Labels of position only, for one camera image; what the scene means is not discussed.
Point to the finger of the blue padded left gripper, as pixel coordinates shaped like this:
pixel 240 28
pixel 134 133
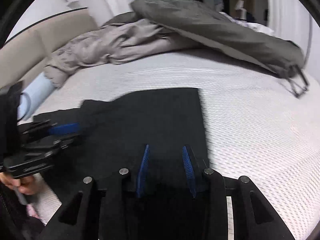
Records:
pixel 64 129

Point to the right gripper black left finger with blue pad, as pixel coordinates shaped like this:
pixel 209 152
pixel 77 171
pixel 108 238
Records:
pixel 102 210

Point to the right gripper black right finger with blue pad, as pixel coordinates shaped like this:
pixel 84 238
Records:
pixel 237 207

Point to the black pants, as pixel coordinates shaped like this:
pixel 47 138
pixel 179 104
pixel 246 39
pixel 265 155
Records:
pixel 114 136

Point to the person's left hand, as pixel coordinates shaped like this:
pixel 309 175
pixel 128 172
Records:
pixel 27 185

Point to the light blue bolster pillow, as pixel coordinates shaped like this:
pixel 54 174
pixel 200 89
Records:
pixel 34 95

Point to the beige upholstered headboard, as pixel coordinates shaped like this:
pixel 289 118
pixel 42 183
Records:
pixel 25 55

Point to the white textured mattress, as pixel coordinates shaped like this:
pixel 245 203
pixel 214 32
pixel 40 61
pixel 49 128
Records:
pixel 255 126

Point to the light grey crumpled sheet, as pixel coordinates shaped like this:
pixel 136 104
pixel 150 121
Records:
pixel 117 43

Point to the dark grey duvet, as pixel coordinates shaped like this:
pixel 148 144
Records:
pixel 196 21

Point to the white striped bedding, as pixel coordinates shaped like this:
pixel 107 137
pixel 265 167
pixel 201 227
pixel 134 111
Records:
pixel 254 26

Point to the white curtain right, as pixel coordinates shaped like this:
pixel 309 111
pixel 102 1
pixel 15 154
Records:
pixel 290 20

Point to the black rectangular frame tool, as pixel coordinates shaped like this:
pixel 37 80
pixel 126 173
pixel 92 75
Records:
pixel 298 83

